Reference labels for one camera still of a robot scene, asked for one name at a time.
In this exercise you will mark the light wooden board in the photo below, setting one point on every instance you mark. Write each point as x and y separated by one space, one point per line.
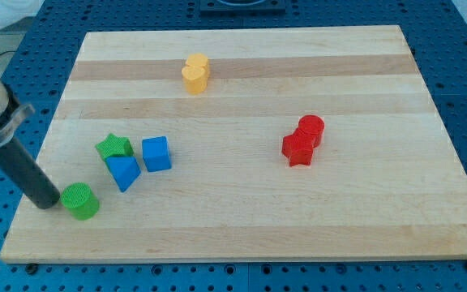
384 184

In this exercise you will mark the red star block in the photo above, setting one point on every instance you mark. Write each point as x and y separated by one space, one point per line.
298 149

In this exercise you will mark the yellow heart block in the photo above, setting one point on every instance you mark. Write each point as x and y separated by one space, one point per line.
195 79

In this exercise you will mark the blue cube block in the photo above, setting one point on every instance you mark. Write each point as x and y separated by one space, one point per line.
155 153

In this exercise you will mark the red cylinder block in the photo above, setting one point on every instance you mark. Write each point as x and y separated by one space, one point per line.
311 127

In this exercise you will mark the yellow hexagon block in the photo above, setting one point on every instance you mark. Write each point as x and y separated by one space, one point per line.
199 60

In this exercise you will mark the blue triangle block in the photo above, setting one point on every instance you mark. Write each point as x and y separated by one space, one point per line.
125 170

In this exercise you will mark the green star block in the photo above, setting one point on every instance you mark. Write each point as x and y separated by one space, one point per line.
114 146

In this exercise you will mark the green cylinder block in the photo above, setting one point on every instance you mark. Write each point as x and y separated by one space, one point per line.
80 201

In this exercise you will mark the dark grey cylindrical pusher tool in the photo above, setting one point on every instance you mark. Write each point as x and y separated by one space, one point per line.
18 164

